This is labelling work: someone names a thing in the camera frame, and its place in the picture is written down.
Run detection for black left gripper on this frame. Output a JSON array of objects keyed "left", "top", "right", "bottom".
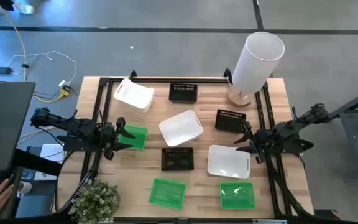
[{"left": 99, "top": 117, "right": 137, "bottom": 161}]

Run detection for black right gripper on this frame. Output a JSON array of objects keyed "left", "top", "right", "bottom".
[{"left": 233, "top": 121, "right": 281, "bottom": 164}]

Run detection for white plastic basket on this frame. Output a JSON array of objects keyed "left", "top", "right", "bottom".
[
  {"left": 113, "top": 77, "right": 155, "bottom": 114},
  {"left": 206, "top": 144, "right": 251, "bottom": 179},
  {"left": 158, "top": 110, "right": 204, "bottom": 147}
]

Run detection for black mesh basket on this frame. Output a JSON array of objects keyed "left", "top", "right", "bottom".
[
  {"left": 214, "top": 108, "right": 247, "bottom": 134},
  {"left": 160, "top": 147, "right": 195, "bottom": 172},
  {"left": 168, "top": 82, "right": 198, "bottom": 104}
]

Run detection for green mesh basket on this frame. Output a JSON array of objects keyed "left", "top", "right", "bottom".
[
  {"left": 149, "top": 177, "right": 187, "bottom": 211},
  {"left": 116, "top": 125, "right": 149, "bottom": 151},
  {"left": 219, "top": 182, "right": 256, "bottom": 210}
]

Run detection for potted plant white flowers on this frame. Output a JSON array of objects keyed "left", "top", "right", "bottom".
[{"left": 68, "top": 179, "right": 121, "bottom": 224}]

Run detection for white paper sheets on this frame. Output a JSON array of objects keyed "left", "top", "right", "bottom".
[{"left": 34, "top": 143, "right": 65, "bottom": 181}]

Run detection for white lamp wooden base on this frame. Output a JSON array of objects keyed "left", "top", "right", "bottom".
[{"left": 227, "top": 30, "right": 286, "bottom": 108}]

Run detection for black flat bar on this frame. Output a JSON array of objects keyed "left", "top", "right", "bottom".
[{"left": 11, "top": 148, "right": 62, "bottom": 177}]

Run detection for white mug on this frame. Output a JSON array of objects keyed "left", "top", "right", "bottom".
[{"left": 16, "top": 180, "right": 33, "bottom": 198}]

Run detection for dark grey desk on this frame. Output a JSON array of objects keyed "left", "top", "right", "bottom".
[{"left": 0, "top": 81, "right": 37, "bottom": 174}]

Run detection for person's white shoe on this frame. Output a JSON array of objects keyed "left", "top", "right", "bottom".
[{"left": 12, "top": 2, "right": 35, "bottom": 15}]

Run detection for white floor cable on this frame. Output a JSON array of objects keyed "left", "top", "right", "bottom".
[{"left": 7, "top": 50, "right": 78, "bottom": 86}]

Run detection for cream floor cable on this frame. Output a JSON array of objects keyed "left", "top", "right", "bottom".
[{"left": 17, "top": 125, "right": 58, "bottom": 144}]

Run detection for yellow floor cable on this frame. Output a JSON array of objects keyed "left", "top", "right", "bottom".
[{"left": 0, "top": 0, "right": 71, "bottom": 103}]

